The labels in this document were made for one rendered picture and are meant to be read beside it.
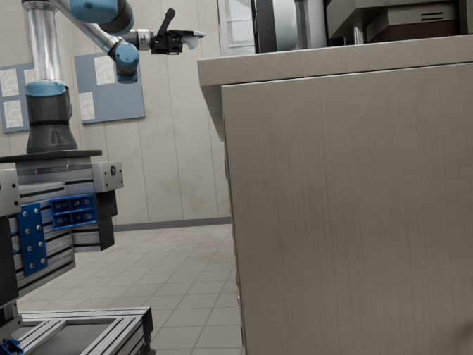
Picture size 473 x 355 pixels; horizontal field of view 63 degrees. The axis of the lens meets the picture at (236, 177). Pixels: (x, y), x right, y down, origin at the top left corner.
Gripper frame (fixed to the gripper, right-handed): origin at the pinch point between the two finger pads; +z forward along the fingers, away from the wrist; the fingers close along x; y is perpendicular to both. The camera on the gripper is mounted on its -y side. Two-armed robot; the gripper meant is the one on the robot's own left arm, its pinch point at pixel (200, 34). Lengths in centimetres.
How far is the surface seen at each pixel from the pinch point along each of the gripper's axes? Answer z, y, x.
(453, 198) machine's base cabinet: 9, 43, 112
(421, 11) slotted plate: 12, 14, 101
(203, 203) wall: 51, 135, -250
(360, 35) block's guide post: 6, 17, 94
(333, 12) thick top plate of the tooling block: 4, 11, 88
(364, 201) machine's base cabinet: -4, 42, 108
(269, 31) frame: 9.6, 7.1, 45.3
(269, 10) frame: 10.1, 1.1, 44.6
